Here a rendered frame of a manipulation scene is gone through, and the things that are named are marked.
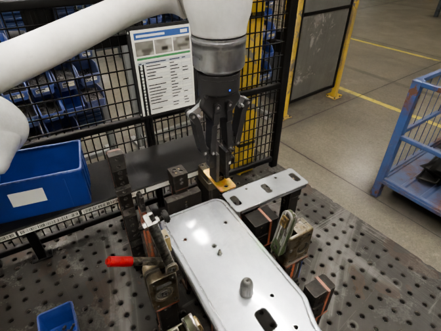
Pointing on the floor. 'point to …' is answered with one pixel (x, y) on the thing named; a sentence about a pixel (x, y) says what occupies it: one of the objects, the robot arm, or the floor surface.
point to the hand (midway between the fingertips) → (218, 163)
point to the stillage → (434, 202)
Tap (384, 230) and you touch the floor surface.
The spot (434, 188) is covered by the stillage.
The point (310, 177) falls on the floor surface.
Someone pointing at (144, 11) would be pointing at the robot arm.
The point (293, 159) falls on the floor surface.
